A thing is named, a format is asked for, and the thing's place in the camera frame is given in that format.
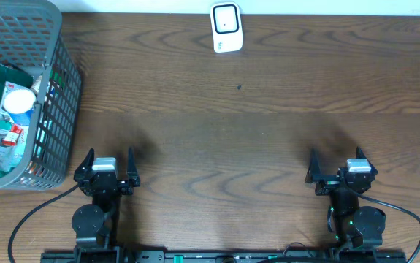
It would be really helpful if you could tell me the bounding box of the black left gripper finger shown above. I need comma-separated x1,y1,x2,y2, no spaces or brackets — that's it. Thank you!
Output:
126,148,140,186
74,148,94,180

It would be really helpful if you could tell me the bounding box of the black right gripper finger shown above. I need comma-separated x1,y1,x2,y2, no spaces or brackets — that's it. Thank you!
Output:
305,149,321,183
356,147,378,175

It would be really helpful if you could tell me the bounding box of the white blue round container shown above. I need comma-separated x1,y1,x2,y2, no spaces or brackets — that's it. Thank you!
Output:
3,89,37,126

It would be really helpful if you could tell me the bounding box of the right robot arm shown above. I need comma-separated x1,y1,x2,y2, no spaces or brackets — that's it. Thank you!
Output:
305,148,386,260

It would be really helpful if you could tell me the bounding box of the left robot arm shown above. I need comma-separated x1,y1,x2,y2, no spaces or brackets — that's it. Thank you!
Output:
72,148,140,262

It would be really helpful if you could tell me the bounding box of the red white tube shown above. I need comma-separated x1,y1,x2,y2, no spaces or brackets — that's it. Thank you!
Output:
2,124,23,147

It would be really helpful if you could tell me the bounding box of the grey plastic mesh basket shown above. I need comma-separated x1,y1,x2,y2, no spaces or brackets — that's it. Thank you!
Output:
0,0,82,191

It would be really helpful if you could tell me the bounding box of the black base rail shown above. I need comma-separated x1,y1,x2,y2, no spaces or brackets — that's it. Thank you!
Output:
40,250,406,263

